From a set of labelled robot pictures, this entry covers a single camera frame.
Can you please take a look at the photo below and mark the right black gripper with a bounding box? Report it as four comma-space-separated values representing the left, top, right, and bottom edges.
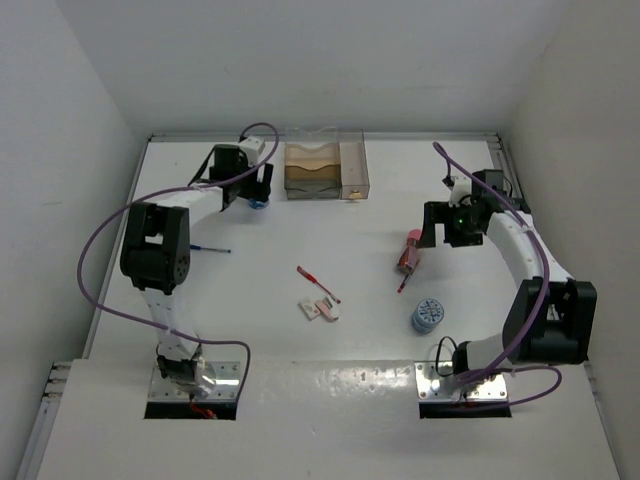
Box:
419, 201, 482, 248

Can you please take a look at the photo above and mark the blue tape roll stack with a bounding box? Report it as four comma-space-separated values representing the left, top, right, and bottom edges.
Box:
248, 198, 269, 210

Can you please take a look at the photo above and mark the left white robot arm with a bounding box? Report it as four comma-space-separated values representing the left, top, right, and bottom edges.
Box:
120, 136, 273, 398

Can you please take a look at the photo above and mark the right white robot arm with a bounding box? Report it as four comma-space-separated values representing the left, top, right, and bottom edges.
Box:
418, 170, 597, 383

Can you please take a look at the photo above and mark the pink cap glue stick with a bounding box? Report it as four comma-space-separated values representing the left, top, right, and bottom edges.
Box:
396, 229, 422, 275

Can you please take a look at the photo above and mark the transparent tiered desk organizer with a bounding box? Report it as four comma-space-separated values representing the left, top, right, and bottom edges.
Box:
284, 127, 341, 200

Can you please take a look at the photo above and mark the blue ballpoint pen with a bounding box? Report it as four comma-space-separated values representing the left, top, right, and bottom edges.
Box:
190, 244, 232, 254

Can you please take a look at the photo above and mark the red gel pen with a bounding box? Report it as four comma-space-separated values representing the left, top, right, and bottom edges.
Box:
296, 265, 342, 304

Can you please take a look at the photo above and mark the white eraser block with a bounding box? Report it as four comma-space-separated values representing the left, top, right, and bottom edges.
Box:
298, 298, 321, 321

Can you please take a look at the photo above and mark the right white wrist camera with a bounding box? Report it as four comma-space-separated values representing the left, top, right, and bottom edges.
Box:
449, 176, 472, 206

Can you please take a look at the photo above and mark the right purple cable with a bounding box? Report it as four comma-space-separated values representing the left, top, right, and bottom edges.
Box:
432, 141, 563, 412

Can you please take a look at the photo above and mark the purple cable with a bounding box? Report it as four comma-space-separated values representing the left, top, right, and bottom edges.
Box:
432, 141, 563, 412
75, 122, 280, 401

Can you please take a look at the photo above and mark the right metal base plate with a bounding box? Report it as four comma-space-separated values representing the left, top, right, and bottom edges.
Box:
414, 361, 508, 404

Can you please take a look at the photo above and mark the metal base plate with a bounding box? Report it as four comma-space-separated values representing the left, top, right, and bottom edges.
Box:
414, 361, 508, 404
147, 361, 242, 403

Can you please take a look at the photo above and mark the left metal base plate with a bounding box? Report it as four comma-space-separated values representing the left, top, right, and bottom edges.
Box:
147, 361, 242, 403

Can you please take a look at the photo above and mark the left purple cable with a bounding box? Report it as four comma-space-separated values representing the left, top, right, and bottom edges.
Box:
75, 122, 280, 401

